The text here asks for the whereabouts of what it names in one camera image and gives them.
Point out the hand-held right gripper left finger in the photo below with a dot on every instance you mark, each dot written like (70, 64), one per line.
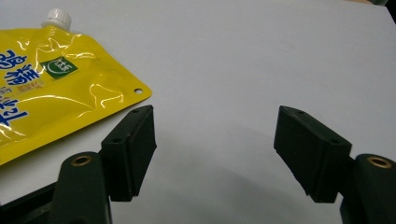
(129, 155)

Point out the yellow spout pouch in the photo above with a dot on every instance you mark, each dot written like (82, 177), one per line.
(56, 93)

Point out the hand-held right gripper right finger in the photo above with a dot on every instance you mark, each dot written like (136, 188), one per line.
(314, 149)

